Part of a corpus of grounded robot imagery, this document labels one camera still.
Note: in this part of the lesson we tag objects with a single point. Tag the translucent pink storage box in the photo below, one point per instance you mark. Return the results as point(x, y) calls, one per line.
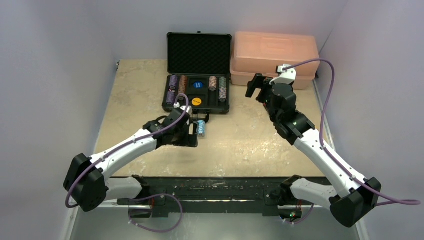
point(258, 52)

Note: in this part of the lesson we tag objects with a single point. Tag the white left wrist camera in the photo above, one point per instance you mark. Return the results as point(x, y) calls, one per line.
point(186, 108)

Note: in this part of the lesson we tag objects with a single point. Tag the pink blue chip stack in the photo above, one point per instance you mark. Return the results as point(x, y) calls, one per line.
point(222, 94)

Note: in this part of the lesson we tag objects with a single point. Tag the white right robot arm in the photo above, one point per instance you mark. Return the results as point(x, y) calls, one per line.
point(350, 195)

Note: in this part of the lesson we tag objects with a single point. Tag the purple chip stack upper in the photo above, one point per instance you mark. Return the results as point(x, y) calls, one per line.
point(173, 80)

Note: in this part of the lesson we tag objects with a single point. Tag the grey green chip stack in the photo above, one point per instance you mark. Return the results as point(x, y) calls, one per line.
point(222, 83)

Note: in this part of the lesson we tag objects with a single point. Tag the black poker set case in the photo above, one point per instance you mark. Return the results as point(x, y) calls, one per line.
point(199, 56)

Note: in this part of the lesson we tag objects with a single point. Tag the purple chip stack lower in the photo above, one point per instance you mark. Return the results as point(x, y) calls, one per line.
point(170, 98)

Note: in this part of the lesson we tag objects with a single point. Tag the pink poker chip stack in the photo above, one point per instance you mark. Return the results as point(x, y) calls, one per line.
point(212, 83)

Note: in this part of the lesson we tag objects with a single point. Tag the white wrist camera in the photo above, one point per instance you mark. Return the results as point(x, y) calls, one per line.
point(286, 75)
point(186, 108)

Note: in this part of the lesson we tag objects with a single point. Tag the yellow big blind button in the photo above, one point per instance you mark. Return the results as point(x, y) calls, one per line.
point(196, 101)

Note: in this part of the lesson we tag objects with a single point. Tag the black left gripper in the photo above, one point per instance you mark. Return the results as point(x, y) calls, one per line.
point(189, 139)

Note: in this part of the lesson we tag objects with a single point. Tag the light blue chip stack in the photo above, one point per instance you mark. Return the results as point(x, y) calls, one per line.
point(201, 126)

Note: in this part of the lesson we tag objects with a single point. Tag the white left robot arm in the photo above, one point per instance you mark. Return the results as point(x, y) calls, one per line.
point(89, 181)

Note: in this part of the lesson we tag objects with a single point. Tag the brown chip stack upright-facing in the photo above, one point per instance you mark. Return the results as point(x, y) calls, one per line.
point(183, 82)

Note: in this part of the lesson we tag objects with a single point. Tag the brown chip stack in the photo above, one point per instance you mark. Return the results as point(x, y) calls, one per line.
point(181, 95)

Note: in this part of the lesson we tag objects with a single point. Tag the purple chip stack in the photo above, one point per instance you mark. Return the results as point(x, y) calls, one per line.
point(173, 80)
point(170, 98)

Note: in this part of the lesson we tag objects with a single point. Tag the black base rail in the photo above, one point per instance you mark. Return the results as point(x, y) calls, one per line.
point(215, 195)

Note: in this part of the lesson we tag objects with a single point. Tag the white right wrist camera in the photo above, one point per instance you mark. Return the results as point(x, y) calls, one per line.
point(286, 75)

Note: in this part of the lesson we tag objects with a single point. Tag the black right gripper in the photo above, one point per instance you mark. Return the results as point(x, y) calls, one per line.
point(259, 88)

